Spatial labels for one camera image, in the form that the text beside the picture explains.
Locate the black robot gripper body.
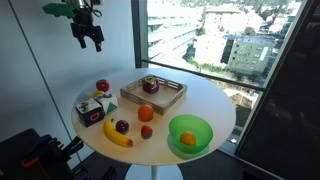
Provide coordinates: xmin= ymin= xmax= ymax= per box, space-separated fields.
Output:
xmin=69 ymin=6 xmax=105 ymax=44

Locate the red apple plush toy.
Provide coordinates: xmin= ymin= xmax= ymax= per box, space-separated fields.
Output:
xmin=95 ymin=79 xmax=111 ymax=93

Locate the yellow lemon toy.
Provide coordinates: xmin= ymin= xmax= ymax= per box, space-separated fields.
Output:
xmin=92 ymin=90 xmax=106 ymax=99

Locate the red apple in tray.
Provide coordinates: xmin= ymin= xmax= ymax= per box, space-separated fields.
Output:
xmin=142 ymin=75 xmax=160 ymax=95

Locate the dark purple plum toy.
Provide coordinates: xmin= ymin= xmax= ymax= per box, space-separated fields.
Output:
xmin=115 ymin=119 xmax=130 ymax=135

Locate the yellow banana toy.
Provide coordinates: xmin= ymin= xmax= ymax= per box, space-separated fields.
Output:
xmin=102 ymin=118 xmax=134 ymax=148

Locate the red strawberry toy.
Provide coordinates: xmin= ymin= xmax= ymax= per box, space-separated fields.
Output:
xmin=140 ymin=124 xmax=154 ymax=140

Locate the green plastic bowl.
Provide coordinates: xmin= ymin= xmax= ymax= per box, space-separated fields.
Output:
xmin=168 ymin=114 xmax=214 ymax=155

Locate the yellow orange fruit toy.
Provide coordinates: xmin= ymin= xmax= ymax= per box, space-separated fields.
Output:
xmin=179 ymin=131 xmax=197 ymax=147

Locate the dark window mullion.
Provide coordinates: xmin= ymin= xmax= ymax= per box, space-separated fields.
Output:
xmin=130 ymin=0 xmax=149 ymax=69

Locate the blue soft cube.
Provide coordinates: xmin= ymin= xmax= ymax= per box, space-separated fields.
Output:
xmin=75 ymin=98 xmax=106 ymax=128

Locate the wooden tray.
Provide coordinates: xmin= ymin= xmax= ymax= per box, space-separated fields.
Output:
xmin=119 ymin=74 xmax=188 ymax=116

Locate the black equipment cart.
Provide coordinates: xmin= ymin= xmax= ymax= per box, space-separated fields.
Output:
xmin=0 ymin=128 xmax=118 ymax=180

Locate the grey apartment building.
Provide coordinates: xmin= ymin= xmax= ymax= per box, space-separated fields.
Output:
xmin=228 ymin=34 xmax=278 ymax=76

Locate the black glossy panel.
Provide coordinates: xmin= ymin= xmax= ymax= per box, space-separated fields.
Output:
xmin=234 ymin=0 xmax=320 ymax=180

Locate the black cable loop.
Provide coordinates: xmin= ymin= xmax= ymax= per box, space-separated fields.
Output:
xmin=83 ymin=0 xmax=103 ymax=18

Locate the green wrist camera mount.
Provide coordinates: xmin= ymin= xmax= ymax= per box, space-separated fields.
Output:
xmin=41 ymin=2 xmax=79 ymax=19

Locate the dark window rail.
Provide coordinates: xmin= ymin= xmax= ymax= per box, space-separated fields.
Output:
xmin=141 ymin=59 xmax=266 ymax=92

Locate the white table pedestal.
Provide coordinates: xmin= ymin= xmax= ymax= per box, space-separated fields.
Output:
xmin=124 ymin=163 xmax=184 ymax=180

